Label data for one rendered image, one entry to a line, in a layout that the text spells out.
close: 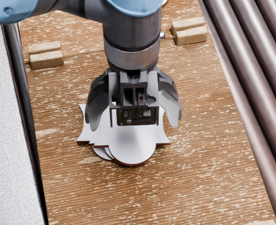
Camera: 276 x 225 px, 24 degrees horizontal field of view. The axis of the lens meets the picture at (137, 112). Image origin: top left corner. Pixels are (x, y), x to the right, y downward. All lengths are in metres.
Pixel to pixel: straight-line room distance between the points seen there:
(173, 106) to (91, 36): 0.29
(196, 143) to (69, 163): 0.21
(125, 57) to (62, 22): 0.43
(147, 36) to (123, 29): 0.04
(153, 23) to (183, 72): 0.38
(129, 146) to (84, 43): 0.25
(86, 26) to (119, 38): 0.44
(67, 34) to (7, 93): 0.16
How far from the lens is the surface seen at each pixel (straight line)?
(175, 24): 1.21
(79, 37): 1.23
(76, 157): 1.08
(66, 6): 0.81
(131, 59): 0.84
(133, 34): 0.80
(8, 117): 1.16
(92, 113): 1.00
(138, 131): 1.07
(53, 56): 1.17
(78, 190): 1.05
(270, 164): 1.11
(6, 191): 1.09
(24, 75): 1.21
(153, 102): 0.91
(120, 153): 1.05
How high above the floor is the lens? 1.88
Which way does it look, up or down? 57 degrees down
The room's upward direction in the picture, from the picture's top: straight up
